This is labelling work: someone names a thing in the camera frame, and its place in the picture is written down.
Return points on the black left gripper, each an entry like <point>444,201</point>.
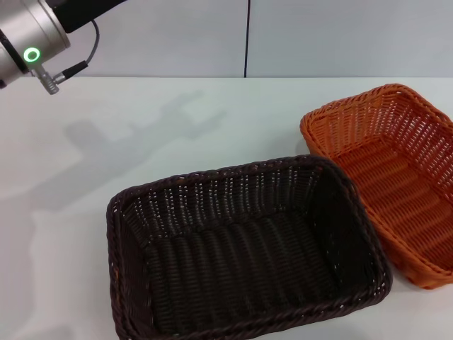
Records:
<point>76,10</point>

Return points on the orange wicker basket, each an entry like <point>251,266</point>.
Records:
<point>389,184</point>

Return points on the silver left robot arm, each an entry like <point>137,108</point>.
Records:
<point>32,35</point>

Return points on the dark brown wicker basket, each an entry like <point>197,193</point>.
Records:
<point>247,262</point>

